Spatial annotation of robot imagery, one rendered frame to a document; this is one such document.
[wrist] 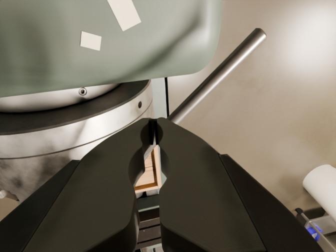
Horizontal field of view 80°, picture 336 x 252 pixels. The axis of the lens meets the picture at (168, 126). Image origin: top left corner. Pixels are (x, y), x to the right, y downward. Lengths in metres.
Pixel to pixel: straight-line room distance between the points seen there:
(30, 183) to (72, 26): 0.21
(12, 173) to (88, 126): 0.11
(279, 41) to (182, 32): 1.73
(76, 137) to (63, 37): 0.12
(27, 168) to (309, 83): 2.22
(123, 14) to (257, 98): 1.84
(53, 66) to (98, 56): 0.04
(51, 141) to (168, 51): 0.17
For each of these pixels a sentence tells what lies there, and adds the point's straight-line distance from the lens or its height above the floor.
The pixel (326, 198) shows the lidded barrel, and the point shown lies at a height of 0.33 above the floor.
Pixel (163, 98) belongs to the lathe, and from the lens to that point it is 1.01.
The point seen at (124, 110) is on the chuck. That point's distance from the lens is 0.29.
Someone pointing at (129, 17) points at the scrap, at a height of 1.26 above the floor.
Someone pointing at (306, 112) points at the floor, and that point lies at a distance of 2.46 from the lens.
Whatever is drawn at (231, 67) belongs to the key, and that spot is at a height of 1.31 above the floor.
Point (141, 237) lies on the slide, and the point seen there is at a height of 0.97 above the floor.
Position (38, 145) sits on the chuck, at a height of 1.24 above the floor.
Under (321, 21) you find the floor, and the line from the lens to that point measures 2.13.
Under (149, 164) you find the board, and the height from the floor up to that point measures 0.89.
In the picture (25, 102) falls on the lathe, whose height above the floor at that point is 1.19.
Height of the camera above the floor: 1.46
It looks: 57 degrees down
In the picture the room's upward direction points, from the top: 156 degrees clockwise
